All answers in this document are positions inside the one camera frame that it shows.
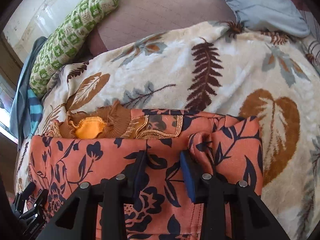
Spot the orange black floral garment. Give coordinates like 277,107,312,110
27,109,263,239

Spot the blue grey cloth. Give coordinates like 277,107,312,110
9,36,47,142

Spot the blue striped cloth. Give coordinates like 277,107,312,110
27,87,43,135

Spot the stained glass window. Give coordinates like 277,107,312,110
1,75,18,144

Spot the cream leaf print blanket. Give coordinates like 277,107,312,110
16,22,319,239

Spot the green white patterned pillow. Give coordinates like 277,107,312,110
29,0,119,98

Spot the light blue pillow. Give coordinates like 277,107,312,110
225,0,310,38

